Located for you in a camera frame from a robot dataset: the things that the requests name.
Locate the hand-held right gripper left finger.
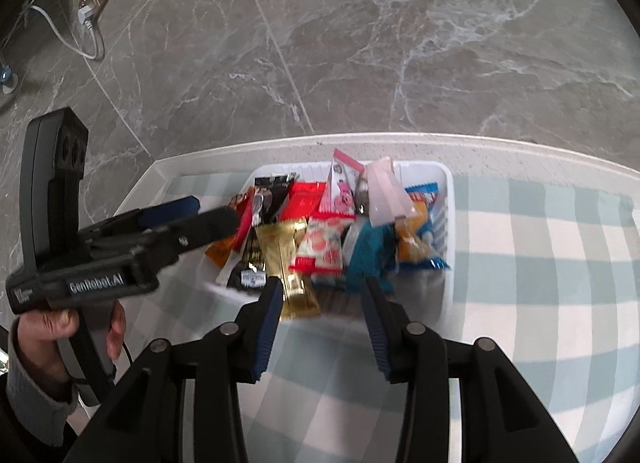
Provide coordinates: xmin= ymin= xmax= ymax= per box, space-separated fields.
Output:
xmin=62 ymin=277 xmax=283 ymax=463

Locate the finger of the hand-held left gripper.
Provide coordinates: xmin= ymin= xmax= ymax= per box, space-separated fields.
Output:
xmin=134 ymin=206 xmax=240 ymax=270
xmin=75 ymin=195 xmax=201 ymax=245

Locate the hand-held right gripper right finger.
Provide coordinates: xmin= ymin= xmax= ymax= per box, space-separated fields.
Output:
xmin=361 ymin=275 xmax=583 ymax=463

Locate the white plastic tray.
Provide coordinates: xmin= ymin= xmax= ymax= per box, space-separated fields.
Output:
xmin=198 ymin=159 xmax=455 ymax=324

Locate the black snack packet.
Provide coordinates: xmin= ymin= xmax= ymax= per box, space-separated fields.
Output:
xmin=216 ymin=174 xmax=297 ymax=291

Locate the gold stick snack packet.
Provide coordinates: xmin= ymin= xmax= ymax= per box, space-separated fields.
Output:
xmin=256 ymin=218 xmax=321 ymax=320

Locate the light blue snack packet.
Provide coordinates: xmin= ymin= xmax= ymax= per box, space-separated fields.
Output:
xmin=342 ymin=218 xmax=398 ymax=294

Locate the white and red snack packet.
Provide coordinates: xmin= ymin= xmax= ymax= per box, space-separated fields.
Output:
xmin=290 ymin=217 xmax=351 ymax=275

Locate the dark nut snack packet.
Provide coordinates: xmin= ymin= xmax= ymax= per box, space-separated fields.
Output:
xmin=352 ymin=178 xmax=373 ymax=218

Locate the long white snack packet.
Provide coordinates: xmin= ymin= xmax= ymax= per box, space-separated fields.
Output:
xmin=360 ymin=157 xmax=417 ymax=228

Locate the pink snack packet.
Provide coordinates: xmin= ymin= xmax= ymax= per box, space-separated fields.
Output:
xmin=320 ymin=149 xmax=365 ymax=218

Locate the person's left hand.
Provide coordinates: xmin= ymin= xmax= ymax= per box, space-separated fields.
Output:
xmin=11 ymin=300 xmax=127 ymax=384

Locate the green checkered tablecloth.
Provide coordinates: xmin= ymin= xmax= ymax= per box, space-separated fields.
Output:
xmin=120 ymin=173 xmax=640 ymax=463

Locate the white power cable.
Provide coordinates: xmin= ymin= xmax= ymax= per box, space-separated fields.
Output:
xmin=20 ymin=0 xmax=106 ymax=62

